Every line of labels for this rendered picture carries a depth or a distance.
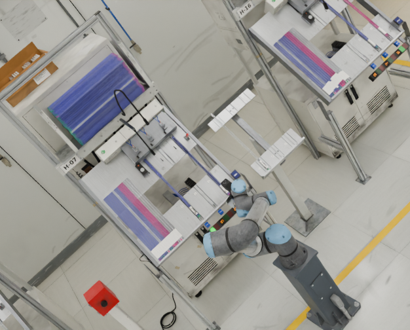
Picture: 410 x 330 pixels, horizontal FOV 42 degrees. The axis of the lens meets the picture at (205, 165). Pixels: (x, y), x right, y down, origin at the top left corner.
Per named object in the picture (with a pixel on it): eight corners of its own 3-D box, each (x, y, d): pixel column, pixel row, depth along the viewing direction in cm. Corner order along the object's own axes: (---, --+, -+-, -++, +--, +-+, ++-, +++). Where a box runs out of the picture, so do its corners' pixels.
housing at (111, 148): (166, 115, 343) (164, 107, 329) (108, 167, 335) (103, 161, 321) (157, 107, 344) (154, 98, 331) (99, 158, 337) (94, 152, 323)
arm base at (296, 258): (313, 252, 281) (305, 240, 275) (295, 274, 277) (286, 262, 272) (293, 241, 293) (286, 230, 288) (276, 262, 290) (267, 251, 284)
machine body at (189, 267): (266, 234, 387) (224, 178, 354) (196, 304, 376) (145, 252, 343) (221, 201, 441) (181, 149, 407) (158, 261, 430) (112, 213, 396)
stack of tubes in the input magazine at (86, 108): (146, 90, 323) (119, 54, 308) (81, 146, 315) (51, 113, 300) (138, 86, 333) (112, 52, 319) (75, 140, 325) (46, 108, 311)
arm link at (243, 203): (254, 212, 272) (249, 191, 275) (234, 217, 277) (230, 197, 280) (260, 213, 279) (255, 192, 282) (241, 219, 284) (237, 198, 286)
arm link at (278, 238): (297, 253, 273) (285, 236, 266) (272, 258, 279) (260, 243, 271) (297, 234, 282) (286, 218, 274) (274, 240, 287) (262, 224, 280)
